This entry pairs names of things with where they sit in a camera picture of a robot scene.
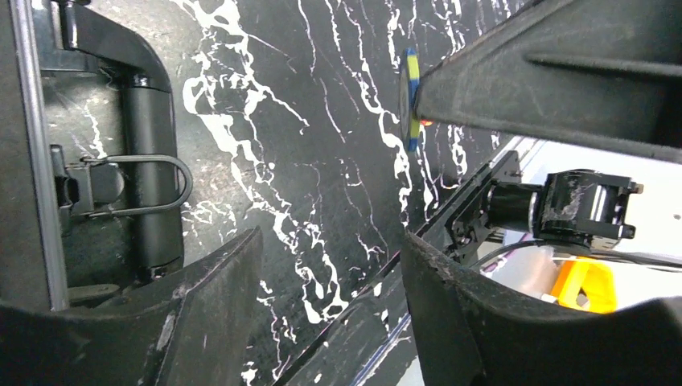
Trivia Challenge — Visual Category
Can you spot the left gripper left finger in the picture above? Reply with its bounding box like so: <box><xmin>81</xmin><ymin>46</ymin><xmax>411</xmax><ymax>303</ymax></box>
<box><xmin>1</xmin><ymin>228</ymin><xmax>263</xmax><ymax>385</ymax></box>

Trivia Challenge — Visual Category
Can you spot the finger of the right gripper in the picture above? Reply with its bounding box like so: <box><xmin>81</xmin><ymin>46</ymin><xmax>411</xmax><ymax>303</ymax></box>
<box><xmin>414</xmin><ymin>1</ymin><xmax>681</xmax><ymax>163</ymax></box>

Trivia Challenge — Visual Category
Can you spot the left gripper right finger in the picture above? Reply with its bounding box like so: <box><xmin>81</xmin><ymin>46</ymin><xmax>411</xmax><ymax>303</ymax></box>
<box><xmin>401</xmin><ymin>233</ymin><xmax>681</xmax><ymax>385</ymax></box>

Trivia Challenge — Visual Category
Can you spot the black poker chip case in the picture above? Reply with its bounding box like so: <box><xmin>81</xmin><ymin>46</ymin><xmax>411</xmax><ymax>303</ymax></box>
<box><xmin>1</xmin><ymin>1</ymin><xmax>193</xmax><ymax>311</ymax></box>

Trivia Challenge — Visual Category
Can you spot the blue green chip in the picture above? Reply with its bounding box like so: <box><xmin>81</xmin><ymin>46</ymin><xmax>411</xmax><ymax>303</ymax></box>
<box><xmin>399</xmin><ymin>48</ymin><xmax>421</xmax><ymax>153</ymax></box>

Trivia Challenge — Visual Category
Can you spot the yellow plastic part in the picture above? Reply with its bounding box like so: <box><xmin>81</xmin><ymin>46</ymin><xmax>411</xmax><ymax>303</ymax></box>
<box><xmin>549</xmin><ymin>257</ymin><xmax>618</xmax><ymax>314</ymax></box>

